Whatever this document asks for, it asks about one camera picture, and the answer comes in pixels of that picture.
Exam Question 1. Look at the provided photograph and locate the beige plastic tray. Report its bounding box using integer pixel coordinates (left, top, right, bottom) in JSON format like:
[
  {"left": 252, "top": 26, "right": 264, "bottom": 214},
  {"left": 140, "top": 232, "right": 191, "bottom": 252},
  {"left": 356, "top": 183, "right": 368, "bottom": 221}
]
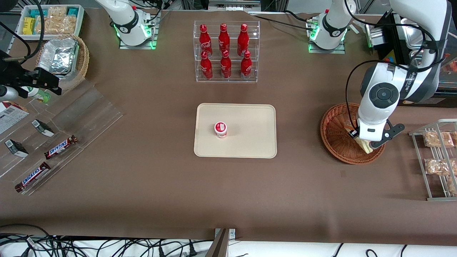
[{"left": 194, "top": 103, "right": 277, "bottom": 159}]

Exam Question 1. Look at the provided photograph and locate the thick black cable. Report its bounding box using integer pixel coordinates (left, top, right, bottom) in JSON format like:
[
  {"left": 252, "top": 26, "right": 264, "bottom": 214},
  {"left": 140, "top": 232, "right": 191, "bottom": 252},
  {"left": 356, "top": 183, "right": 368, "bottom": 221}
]
[
  {"left": 0, "top": 21, "right": 32, "bottom": 59},
  {"left": 14, "top": 0, "right": 46, "bottom": 66}
]

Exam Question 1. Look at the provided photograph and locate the green white small bottle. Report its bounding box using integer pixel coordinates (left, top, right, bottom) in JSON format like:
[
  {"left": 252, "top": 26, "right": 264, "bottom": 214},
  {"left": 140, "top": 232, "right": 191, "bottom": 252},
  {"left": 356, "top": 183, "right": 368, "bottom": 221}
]
[{"left": 21, "top": 86, "right": 51, "bottom": 103}]

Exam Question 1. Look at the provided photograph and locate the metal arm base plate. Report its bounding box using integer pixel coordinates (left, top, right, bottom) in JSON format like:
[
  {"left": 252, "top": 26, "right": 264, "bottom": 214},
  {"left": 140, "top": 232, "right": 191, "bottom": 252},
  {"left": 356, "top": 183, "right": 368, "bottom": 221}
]
[
  {"left": 119, "top": 11, "right": 158, "bottom": 50},
  {"left": 308, "top": 14, "right": 346, "bottom": 55}
]

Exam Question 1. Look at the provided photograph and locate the shiny metal tray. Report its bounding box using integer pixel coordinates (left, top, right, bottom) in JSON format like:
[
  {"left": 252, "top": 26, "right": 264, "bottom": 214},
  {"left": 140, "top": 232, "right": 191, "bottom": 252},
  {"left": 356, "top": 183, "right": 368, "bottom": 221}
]
[{"left": 400, "top": 17, "right": 428, "bottom": 50}]

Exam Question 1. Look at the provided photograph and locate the round brown wicker basket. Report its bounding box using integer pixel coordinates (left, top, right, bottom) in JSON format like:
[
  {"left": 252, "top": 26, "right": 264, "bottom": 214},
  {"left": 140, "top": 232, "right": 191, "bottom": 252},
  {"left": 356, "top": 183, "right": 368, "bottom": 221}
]
[{"left": 320, "top": 102, "right": 387, "bottom": 165}]

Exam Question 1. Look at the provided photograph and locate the light tan wicker basket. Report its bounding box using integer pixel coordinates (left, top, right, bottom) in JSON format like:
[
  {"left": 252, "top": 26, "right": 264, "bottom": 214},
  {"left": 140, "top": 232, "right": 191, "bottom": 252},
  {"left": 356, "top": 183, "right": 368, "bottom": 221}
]
[{"left": 36, "top": 34, "right": 90, "bottom": 91}]

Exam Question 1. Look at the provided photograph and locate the red white yogurt cup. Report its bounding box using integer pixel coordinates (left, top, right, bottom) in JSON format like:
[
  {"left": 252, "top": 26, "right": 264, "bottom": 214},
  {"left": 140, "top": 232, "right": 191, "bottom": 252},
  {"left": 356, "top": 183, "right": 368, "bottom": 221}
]
[{"left": 214, "top": 121, "right": 228, "bottom": 138}]

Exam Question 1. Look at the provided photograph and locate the clear acrylic display stand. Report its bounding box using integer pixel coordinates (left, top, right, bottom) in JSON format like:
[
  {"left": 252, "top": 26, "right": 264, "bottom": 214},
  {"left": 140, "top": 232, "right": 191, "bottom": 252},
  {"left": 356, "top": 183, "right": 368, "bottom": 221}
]
[{"left": 0, "top": 79, "right": 124, "bottom": 196}]

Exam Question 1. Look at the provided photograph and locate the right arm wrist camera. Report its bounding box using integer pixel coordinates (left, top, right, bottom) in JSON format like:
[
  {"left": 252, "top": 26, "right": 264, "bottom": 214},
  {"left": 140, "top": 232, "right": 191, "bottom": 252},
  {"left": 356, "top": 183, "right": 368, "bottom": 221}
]
[{"left": 0, "top": 85, "right": 19, "bottom": 101}]

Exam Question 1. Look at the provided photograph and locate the silver foil container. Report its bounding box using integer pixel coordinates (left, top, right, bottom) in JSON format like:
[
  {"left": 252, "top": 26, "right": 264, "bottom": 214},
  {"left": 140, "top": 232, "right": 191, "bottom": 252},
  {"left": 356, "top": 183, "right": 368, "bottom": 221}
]
[{"left": 37, "top": 39, "right": 79, "bottom": 75}]

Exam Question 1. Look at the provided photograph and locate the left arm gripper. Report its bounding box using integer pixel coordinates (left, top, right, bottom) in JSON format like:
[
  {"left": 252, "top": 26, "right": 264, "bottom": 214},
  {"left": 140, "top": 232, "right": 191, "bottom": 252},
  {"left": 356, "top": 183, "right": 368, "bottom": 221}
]
[{"left": 348, "top": 120, "right": 388, "bottom": 142}]

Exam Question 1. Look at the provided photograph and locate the black machine with yellow panel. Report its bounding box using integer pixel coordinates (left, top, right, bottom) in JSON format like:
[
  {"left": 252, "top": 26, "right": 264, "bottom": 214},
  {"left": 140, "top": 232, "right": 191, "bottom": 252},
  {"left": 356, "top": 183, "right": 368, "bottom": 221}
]
[{"left": 365, "top": 11, "right": 457, "bottom": 107}]

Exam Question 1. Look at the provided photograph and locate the white box with barcode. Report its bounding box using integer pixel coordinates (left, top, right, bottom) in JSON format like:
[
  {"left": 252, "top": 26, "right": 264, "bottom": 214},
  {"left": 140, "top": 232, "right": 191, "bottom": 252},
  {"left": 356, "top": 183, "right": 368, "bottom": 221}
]
[{"left": 0, "top": 101, "right": 30, "bottom": 135}]

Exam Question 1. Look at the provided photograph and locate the Snickers chocolate bar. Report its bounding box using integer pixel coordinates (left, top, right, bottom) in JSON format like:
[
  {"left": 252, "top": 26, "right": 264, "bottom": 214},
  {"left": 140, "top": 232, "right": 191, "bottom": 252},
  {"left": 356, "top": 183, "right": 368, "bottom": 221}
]
[
  {"left": 44, "top": 135, "right": 78, "bottom": 160},
  {"left": 15, "top": 162, "right": 51, "bottom": 193}
]

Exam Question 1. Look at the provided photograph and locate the triangle sandwich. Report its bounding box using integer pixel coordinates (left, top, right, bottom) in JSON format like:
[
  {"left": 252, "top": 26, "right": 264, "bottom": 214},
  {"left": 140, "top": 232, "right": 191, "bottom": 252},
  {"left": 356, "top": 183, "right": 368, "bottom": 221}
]
[{"left": 345, "top": 122, "right": 374, "bottom": 155}]

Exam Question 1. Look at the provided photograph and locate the clear plastic bag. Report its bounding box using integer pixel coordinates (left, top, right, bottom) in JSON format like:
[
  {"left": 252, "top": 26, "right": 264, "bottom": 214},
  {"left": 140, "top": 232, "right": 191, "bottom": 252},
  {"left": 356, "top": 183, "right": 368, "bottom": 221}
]
[{"left": 353, "top": 19, "right": 373, "bottom": 36}]

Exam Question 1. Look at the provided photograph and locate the clear acrylic bottle rack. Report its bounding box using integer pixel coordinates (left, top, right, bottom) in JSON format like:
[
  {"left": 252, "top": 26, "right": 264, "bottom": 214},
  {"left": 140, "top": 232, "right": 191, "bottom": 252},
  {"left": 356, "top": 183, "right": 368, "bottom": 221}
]
[{"left": 194, "top": 20, "right": 260, "bottom": 83}]

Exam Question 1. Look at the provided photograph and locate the aluminium frame profile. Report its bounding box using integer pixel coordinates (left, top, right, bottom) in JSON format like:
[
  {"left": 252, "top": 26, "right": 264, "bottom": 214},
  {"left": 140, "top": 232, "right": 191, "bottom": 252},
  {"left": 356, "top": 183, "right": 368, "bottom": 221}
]
[{"left": 207, "top": 0, "right": 262, "bottom": 10}]

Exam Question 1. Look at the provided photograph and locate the silver metal bracket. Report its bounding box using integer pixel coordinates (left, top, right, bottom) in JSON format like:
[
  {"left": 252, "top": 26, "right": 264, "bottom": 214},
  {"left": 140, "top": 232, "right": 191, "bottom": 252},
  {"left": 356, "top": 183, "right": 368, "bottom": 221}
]
[{"left": 215, "top": 228, "right": 236, "bottom": 240}]

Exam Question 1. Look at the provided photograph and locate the red cola bottle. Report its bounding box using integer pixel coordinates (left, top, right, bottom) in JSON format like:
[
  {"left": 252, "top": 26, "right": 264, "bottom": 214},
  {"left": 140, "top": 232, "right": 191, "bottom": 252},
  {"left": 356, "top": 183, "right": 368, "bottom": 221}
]
[
  {"left": 199, "top": 24, "right": 213, "bottom": 57},
  {"left": 237, "top": 24, "right": 249, "bottom": 56},
  {"left": 218, "top": 23, "right": 231, "bottom": 54},
  {"left": 200, "top": 51, "right": 214, "bottom": 80},
  {"left": 240, "top": 51, "right": 252, "bottom": 80},
  {"left": 220, "top": 50, "right": 232, "bottom": 79}
]

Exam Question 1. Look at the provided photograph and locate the small black white box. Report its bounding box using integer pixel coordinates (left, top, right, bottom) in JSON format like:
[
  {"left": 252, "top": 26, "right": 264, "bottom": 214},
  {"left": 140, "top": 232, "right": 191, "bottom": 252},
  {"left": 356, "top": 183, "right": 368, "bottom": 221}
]
[
  {"left": 5, "top": 139, "right": 29, "bottom": 158},
  {"left": 31, "top": 119, "right": 55, "bottom": 137}
]

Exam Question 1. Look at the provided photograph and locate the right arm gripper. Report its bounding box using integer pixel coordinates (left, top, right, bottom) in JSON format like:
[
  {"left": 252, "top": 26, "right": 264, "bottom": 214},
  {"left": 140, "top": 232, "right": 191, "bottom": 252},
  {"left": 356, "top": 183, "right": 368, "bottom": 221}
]
[{"left": 0, "top": 50, "right": 62, "bottom": 96}]

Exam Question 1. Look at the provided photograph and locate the beige cracker bag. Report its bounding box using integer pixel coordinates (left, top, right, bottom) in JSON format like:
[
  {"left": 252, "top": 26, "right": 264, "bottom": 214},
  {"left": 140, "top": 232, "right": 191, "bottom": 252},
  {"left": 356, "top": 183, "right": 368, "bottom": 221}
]
[
  {"left": 48, "top": 6, "right": 68, "bottom": 18},
  {"left": 36, "top": 16, "right": 77, "bottom": 35}
]

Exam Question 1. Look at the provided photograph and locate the silver wire rack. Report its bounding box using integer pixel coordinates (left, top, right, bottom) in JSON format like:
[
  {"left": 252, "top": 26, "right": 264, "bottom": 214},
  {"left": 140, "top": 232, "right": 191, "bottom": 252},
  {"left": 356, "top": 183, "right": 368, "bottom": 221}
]
[{"left": 409, "top": 120, "right": 457, "bottom": 201}]

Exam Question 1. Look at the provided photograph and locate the white plastic bin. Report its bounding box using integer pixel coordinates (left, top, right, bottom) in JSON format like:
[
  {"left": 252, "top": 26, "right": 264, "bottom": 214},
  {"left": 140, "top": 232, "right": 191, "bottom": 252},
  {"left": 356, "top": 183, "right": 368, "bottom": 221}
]
[{"left": 16, "top": 4, "right": 85, "bottom": 40}]

